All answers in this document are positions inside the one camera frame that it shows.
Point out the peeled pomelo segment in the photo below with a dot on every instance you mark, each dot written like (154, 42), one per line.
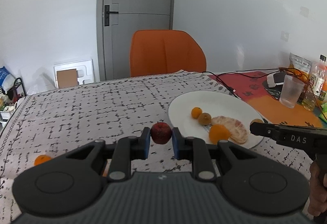
(239, 133)

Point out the orange red cartoon mat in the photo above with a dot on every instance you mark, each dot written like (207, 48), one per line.
(248, 86)

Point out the brown-yellow fruit alone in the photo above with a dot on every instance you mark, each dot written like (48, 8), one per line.
(204, 119)

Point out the black device on mat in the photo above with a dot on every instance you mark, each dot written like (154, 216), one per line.
(274, 82)

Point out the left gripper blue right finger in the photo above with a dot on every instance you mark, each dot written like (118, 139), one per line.
(177, 143)

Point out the large orange front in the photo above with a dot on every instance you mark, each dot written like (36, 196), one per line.
(218, 132)

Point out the person's right hand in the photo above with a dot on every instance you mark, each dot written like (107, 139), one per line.
(317, 198)

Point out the small mandarin orange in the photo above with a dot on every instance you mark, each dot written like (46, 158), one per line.
(196, 112)

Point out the large orange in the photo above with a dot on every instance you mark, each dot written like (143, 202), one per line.
(218, 132)
(42, 159)

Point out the blue white plastic bag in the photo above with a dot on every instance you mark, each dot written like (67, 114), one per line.
(7, 80)

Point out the small red apple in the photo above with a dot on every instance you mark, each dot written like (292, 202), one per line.
(161, 133)

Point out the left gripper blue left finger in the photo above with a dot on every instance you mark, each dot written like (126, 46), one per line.
(144, 143)

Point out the snack bag with oranges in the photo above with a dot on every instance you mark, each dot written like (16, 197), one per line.
(301, 67)

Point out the plastic oil bottle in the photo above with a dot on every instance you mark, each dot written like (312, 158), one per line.
(316, 81)

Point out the white foam packaging board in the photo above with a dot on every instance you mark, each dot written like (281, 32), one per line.
(74, 73)

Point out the brown-yellow small fruit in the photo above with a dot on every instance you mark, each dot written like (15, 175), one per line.
(256, 121)

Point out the black metal rack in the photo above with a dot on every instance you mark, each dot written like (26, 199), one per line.
(17, 90)

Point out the clear plastic cup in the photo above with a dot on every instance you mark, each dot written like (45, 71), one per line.
(291, 91)

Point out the large orange top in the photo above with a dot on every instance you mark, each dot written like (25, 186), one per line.
(42, 159)

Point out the grey door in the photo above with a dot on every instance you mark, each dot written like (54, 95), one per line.
(113, 41)

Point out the black door handle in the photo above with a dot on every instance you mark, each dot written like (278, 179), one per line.
(107, 13)

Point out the orange chair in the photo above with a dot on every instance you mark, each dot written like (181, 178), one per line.
(154, 52)

